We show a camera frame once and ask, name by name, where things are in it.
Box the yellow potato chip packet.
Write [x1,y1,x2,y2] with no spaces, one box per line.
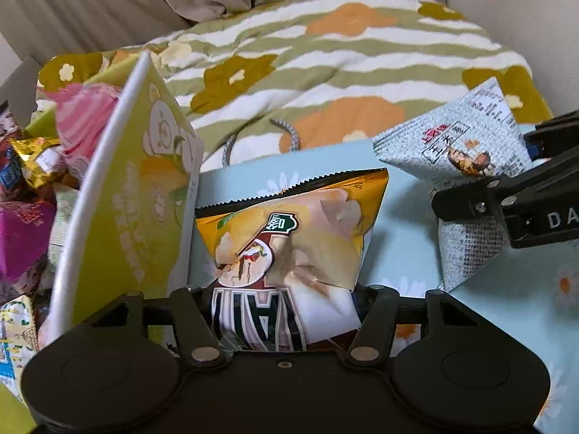
[194,167,390,354]

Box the light blue daisy gift bag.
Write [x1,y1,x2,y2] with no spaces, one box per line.
[190,118,579,434]

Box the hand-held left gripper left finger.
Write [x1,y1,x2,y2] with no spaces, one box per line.
[84,287,227,368]

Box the green striped floral blanket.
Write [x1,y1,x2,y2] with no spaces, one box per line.
[35,0,555,175]

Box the pile of snack packets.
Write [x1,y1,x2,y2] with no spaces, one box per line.
[0,84,124,383]

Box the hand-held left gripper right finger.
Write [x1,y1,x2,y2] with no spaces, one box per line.
[345,286,482,366]

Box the grey bed frame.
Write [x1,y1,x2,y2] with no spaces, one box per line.
[0,52,43,116]

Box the grey newspaper print snack packet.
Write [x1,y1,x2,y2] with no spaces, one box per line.
[372,77,534,293]

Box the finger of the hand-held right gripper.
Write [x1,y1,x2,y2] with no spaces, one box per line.
[431,149,579,224]
[524,111,579,162]

